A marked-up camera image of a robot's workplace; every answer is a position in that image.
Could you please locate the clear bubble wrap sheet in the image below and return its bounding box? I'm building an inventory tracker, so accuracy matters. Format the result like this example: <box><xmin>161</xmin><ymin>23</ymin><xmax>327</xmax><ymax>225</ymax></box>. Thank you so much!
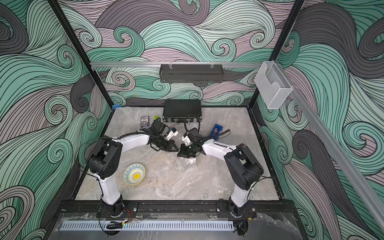
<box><xmin>171</xmin><ymin>155</ymin><xmax>196</xmax><ymax>171</ymax></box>
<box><xmin>197</xmin><ymin>137</ymin><xmax>270</xmax><ymax>202</ymax></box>

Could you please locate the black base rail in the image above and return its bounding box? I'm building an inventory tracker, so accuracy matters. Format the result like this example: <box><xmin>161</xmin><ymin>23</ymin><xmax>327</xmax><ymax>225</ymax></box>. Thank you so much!
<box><xmin>58</xmin><ymin>200</ymin><xmax>296</xmax><ymax>219</ymax></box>

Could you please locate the blue tape dispenser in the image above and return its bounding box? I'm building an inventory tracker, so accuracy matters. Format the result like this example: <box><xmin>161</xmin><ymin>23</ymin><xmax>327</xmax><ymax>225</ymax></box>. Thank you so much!
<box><xmin>210</xmin><ymin>124</ymin><xmax>223</xmax><ymax>141</ymax></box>

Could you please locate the black hard case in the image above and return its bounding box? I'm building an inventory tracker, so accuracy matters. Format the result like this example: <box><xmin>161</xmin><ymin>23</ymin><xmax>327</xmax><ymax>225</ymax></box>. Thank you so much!
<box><xmin>162</xmin><ymin>100</ymin><xmax>202</xmax><ymax>123</ymax></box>

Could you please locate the blue playing cards box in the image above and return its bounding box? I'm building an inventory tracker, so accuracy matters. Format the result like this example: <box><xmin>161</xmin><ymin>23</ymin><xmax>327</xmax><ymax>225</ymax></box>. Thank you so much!
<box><xmin>141</xmin><ymin>116</ymin><xmax>150</xmax><ymax>128</ymax></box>

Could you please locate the blue toy brick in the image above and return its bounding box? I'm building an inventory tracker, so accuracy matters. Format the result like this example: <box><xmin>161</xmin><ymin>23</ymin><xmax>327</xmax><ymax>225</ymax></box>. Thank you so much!
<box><xmin>112</xmin><ymin>104</ymin><xmax>122</xmax><ymax>110</ymax></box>

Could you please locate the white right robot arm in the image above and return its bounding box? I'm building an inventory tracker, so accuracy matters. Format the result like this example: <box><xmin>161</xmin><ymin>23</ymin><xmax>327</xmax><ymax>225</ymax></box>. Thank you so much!
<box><xmin>178</xmin><ymin>139</ymin><xmax>264</xmax><ymax>215</ymax></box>

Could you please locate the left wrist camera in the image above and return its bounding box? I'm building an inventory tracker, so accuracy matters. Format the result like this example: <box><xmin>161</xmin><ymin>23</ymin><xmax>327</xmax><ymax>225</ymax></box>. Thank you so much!
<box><xmin>166</xmin><ymin>128</ymin><xmax>179</xmax><ymax>141</ymax></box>

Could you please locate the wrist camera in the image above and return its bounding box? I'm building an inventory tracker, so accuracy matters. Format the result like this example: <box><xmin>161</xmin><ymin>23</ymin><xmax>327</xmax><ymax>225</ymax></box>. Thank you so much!
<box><xmin>182</xmin><ymin>134</ymin><xmax>192</xmax><ymax>146</ymax></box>
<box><xmin>166</xmin><ymin>128</ymin><xmax>179</xmax><ymax>141</ymax></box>

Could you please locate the white slotted cable duct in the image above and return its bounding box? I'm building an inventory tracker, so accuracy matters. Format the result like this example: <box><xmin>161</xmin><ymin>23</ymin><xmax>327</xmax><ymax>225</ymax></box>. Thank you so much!
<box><xmin>59</xmin><ymin>221</ymin><xmax>235</xmax><ymax>232</ymax></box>

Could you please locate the clear acrylic wall holder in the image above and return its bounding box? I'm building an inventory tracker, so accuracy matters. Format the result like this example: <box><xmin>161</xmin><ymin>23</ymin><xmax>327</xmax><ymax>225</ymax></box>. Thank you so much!
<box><xmin>255</xmin><ymin>61</ymin><xmax>293</xmax><ymax>110</ymax></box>

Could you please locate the black wall shelf tray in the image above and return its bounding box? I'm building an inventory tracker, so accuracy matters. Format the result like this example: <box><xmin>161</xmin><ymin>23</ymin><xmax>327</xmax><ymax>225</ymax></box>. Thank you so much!
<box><xmin>159</xmin><ymin>64</ymin><xmax>224</xmax><ymax>84</ymax></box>

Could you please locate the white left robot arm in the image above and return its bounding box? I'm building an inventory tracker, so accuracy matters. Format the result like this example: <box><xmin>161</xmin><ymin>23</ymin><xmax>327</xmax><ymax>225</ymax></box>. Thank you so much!
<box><xmin>88</xmin><ymin>132</ymin><xmax>179</xmax><ymax>216</ymax></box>

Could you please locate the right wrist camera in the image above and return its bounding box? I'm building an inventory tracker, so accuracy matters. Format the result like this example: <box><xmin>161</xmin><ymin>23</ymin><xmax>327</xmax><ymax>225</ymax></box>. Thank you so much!
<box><xmin>182</xmin><ymin>134</ymin><xmax>192</xmax><ymax>146</ymax></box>

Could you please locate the yellow centre patterned bowl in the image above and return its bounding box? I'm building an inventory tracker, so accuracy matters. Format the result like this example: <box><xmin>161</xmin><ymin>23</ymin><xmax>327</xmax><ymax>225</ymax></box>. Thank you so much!
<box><xmin>123</xmin><ymin>163</ymin><xmax>146</xmax><ymax>186</ymax></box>

